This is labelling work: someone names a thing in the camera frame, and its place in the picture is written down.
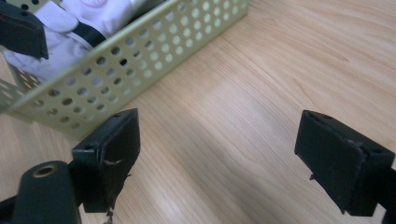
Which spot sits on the pale green plastic basket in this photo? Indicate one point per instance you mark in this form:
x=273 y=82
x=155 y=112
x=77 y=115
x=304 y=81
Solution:
x=130 y=71

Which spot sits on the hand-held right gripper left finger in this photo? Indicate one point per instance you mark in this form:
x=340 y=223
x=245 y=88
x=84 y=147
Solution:
x=112 y=155

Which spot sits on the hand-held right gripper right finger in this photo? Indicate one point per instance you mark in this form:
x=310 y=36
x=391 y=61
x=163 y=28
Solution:
x=339 y=165

